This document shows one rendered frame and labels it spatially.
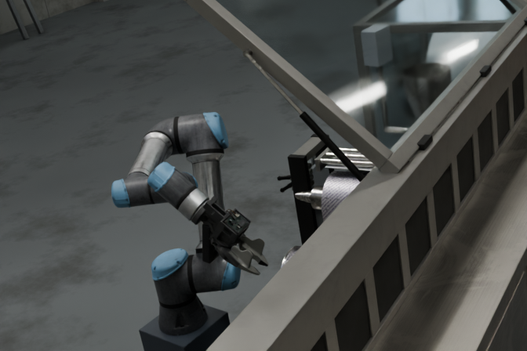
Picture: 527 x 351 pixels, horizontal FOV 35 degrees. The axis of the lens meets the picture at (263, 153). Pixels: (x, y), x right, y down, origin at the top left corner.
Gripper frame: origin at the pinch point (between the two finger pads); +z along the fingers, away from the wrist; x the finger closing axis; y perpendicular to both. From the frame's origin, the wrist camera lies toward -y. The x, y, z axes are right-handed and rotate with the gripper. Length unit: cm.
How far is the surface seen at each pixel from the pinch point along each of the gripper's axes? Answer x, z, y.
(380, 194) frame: -26, 11, 60
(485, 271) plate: -14, 36, 53
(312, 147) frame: 36.2, -11.0, 12.5
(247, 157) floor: 315, -81, -237
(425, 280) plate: -19, 28, 46
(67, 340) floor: 91, -63, -221
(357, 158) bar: 29.5, 1.1, 23.9
